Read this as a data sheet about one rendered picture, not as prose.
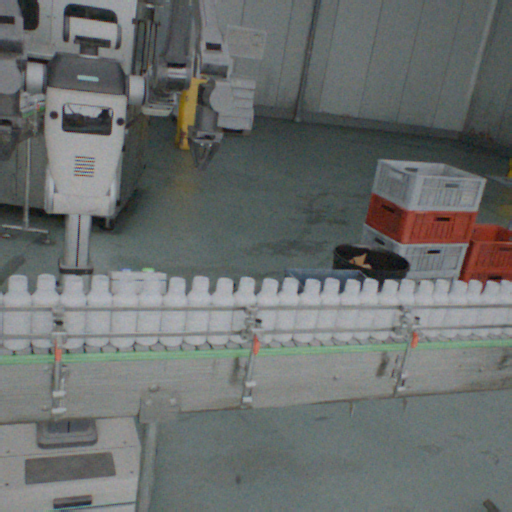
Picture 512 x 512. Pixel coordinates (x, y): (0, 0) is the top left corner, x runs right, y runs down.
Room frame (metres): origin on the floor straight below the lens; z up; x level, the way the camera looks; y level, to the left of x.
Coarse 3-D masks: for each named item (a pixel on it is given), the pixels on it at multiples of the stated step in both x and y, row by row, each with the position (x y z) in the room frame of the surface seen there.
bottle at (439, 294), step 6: (438, 282) 1.62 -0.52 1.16; (444, 282) 1.64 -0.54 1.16; (438, 288) 1.61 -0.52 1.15; (444, 288) 1.61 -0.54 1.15; (432, 294) 1.62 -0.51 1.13; (438, 294) 1.61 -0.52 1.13; (444, 294) 1.61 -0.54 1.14; (438, 300) 1.60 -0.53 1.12; (444, 300) 1.60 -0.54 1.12; (432, 312) 1.60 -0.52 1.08; (438, 312) 1.60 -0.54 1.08; (444, 312) 1.61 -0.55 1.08; (432, 318) 1.60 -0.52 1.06; (438, 318) 1.60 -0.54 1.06; (432, 324) 1.60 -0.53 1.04; (438, 324) 1.60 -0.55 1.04; (426, 330) 1.60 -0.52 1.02; (432, 330) 1.60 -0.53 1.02; (438, 330) 1.60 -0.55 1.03; (432, 336) 1.60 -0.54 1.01
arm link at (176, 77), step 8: (168, 64) 1.80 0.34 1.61; (176, 64) 1.82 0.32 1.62; (168, 72) 1.79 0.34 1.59; (176, 72) 1.80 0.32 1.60; (184, 72) 1.81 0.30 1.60; (168, 80) 1.79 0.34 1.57; (176, 80) 1.80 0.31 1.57; (184, 80) 1.80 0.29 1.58; (168, 88) 1.81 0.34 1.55; (176, 88) 1.81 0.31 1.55
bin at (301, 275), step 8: (288, 272) 2.06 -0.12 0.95; (296, 272) 2.11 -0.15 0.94; (304, 272) 2.12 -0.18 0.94; (312, 272) 2.13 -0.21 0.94; (320, 272) 2.15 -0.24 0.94; (328, 272) 2.16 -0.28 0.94; (336, 272) 2.17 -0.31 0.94; (344, 272) 2.19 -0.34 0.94; (352, 272) 2.20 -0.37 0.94; (360, 272) 2.19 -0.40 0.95; (304, 280) 2.12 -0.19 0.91; (320, 280) 2.15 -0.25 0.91; (344, 280) 2.19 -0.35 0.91; (360, 280) 2.18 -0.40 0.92; (320, 288) 2.15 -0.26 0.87; (344, 288) 2.19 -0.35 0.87; (360, 288) 2.16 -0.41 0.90; (408, 400) 1.70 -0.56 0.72; (352, 408) 1.61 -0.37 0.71
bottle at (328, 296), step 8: (328, 280) 1.50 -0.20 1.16; (336, 280) 1.50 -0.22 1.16; (328, 288) 1.47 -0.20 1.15; (336, 288) 1.47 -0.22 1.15; (320, 296) 1.47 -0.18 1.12; (328, 296) 1.47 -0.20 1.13; (336, 296) 1.47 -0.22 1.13; (320, 304) 1.47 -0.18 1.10; (328, 304) 1.46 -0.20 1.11; (336, 304) 1.47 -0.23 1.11; (320, 312) 1.46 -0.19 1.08; (328, 312) 1.46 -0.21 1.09; (336, 312) 1.47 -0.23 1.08; (320, 320) 1.46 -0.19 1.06; (328, 320) 1.46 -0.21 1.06; (320, 336) 1.46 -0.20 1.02; (328, 336) 1.46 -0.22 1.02
